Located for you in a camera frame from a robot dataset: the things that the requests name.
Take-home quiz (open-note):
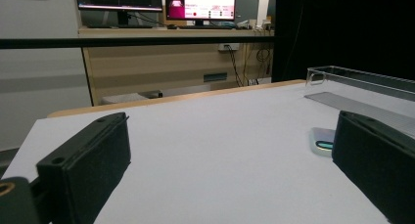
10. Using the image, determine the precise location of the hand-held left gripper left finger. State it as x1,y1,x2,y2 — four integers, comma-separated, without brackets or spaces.
35,112,132,224

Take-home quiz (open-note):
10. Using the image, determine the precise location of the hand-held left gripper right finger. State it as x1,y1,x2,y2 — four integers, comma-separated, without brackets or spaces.
331,110,415,224

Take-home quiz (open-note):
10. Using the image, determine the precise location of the clear acrylic tray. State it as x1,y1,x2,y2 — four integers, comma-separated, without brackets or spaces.
304,65,415,139

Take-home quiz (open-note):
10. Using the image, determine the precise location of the iridescent phone case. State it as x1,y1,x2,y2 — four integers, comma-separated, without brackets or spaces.
308,126,338,157

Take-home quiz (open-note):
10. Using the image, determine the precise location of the wooden desk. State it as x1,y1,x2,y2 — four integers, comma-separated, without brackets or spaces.
77,25,276,107

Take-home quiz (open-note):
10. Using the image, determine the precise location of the black horizontal bar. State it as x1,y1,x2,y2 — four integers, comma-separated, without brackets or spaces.
0,36,276,50

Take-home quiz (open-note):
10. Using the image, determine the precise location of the black curtain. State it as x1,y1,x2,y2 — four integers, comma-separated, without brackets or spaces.
271,0,415,83

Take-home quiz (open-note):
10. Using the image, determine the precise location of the black keyboard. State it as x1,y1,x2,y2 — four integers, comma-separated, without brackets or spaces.
178,23,237,30

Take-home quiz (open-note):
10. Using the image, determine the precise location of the white power strip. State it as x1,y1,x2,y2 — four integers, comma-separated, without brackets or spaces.
217,43,241,53

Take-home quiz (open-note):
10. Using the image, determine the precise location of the bright computer monitor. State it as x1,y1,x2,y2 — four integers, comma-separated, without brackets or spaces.
164,0,237,26

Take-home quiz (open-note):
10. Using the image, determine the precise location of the coiled black cable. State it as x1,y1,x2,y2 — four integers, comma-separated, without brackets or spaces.
247,47,272,86

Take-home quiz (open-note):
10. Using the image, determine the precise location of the black hanging cable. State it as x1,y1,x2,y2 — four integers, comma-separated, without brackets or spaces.
226,45,245,88

